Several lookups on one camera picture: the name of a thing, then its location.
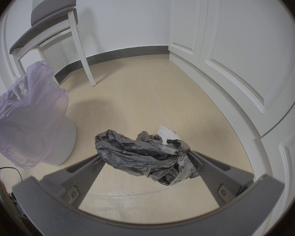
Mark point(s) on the crumpled white paper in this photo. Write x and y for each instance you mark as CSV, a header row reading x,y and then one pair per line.
x,y
167,133

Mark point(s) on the purple plastic bag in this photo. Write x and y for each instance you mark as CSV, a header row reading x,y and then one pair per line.
x,y
22,122

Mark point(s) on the black plastic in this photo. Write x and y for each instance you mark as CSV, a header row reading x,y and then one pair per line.
x,y
137,154

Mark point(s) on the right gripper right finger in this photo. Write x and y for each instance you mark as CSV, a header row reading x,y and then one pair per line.
x,y
223,181

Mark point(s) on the white wardrobe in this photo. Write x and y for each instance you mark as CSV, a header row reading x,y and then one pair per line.
x,y
236,33

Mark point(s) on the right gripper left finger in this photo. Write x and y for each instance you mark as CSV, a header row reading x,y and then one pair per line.
x,y
73,181

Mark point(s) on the white trash bin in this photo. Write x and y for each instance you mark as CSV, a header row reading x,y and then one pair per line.
x,y
66,146

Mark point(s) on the grey and white chair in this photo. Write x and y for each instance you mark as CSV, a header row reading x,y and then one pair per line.
x,y
54,2

